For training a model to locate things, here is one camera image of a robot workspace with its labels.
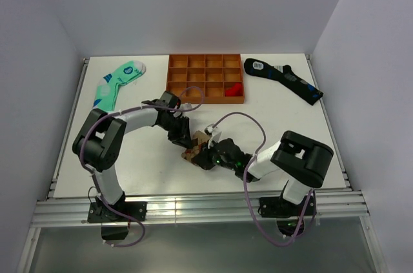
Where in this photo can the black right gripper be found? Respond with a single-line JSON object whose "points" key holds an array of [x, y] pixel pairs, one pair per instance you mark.
{"points": [[203, 159]]}

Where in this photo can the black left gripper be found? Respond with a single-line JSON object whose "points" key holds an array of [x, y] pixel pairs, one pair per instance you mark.
{"points": [[182, 137]]}

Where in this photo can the brown argyle sock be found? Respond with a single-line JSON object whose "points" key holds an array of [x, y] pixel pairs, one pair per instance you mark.
{"points": [[199, 138]]}

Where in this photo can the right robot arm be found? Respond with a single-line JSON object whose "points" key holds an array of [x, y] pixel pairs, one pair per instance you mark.
{"points": [[304, 160]]}

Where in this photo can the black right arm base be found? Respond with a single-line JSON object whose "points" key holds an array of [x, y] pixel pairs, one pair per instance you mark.
{"points": [[286, 213]]}

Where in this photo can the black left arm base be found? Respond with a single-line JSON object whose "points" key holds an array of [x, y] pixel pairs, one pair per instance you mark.
{"points": [[116, 220]]}

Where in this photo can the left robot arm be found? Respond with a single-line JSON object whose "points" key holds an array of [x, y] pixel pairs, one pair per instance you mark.
{"points": [[99, 140]]}

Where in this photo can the orange compartment tray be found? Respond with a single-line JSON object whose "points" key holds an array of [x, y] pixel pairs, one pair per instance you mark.
{"points": [[204, 77]]}

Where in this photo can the red rolled sock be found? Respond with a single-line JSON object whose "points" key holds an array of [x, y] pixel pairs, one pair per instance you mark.
{"points": [[235, 91]]}

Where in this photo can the mint green sock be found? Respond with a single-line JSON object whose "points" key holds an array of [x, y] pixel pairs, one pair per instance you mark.
{"points": [[109, 85]]}

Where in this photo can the black blue sock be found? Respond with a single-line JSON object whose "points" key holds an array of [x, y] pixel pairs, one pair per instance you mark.
{"points": [[284, 75]]}

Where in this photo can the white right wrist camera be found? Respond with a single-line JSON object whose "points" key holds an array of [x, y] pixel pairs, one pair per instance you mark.
{"points": [[214, 133]]}

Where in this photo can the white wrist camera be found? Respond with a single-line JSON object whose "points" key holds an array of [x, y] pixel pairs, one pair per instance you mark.
{"points": [[186, 106], [214, 133]]}

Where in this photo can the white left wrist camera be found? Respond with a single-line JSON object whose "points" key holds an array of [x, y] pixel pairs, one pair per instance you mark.
{"points": [[186, 106]]}

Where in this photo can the aluminium frame rail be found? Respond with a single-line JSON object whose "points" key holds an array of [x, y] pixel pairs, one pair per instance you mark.
{"points": [[192, 209]]}

